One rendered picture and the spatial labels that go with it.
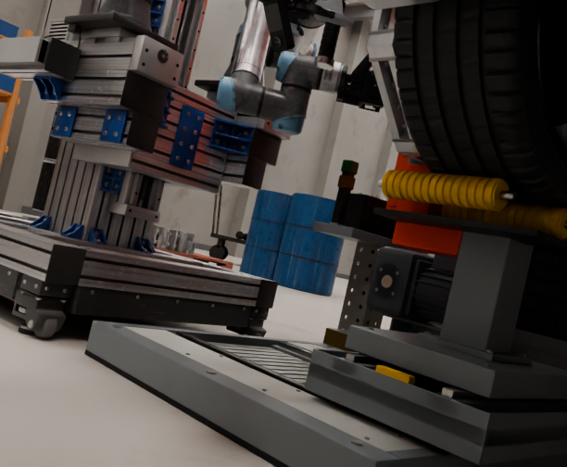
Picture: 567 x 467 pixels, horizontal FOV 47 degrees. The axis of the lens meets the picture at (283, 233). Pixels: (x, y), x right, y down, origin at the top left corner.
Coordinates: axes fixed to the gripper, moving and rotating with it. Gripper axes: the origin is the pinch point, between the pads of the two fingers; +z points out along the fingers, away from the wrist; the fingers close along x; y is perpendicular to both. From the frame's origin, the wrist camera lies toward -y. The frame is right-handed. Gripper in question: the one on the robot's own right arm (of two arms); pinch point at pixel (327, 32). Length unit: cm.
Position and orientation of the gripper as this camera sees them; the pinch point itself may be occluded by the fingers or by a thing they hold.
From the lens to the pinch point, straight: 151.3
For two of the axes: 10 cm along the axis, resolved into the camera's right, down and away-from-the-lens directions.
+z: 7.0, 1.8, 7.0
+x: -7.0, -0.6, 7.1
